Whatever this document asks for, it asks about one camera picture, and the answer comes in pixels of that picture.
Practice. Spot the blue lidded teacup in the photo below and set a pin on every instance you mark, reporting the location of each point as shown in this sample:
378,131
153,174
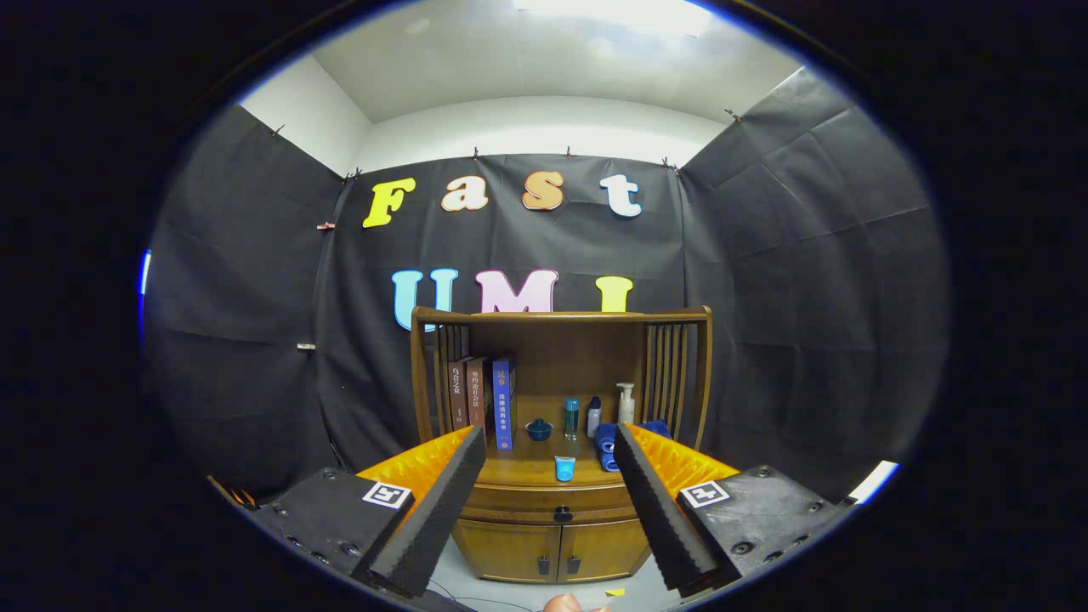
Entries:
539,431

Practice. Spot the wooden countertop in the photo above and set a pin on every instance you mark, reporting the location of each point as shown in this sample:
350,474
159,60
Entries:
531,463

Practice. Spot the wooden cabinet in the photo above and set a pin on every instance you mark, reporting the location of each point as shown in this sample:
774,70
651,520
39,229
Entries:
552,340

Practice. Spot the white bottle blue cap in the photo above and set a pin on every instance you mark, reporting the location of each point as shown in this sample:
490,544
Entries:
593,419

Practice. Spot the reddish brown book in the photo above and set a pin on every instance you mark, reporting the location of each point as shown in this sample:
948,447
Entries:
478,393

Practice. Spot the wooden cabinet door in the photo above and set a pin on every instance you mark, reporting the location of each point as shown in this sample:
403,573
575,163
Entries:
603,548
506,551

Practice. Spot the white pump bottle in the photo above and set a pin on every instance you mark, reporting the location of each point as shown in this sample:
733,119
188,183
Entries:
626,410

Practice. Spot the teal glass bottle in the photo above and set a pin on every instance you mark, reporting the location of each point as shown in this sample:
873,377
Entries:
572,421

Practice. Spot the blue white cosmetic tube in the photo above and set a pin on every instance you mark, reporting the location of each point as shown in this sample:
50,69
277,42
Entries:
564,469

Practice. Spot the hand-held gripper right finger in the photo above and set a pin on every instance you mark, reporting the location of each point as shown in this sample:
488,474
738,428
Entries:
663,518

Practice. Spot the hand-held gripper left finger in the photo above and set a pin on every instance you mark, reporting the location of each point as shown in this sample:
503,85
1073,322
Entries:
438,518

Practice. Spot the wooden drawer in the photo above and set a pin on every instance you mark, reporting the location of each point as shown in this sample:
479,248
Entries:
599,503

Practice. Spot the blue folded towel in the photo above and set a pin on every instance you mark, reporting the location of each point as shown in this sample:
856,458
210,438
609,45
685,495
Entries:
605,442

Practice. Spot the blue book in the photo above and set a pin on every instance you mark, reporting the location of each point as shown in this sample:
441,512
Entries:
502,404

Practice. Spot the dark brown book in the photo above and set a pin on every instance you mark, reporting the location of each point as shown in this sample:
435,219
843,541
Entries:
457,395

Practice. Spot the black backdrop cloth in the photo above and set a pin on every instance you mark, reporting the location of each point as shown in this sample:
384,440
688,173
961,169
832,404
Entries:
807,272

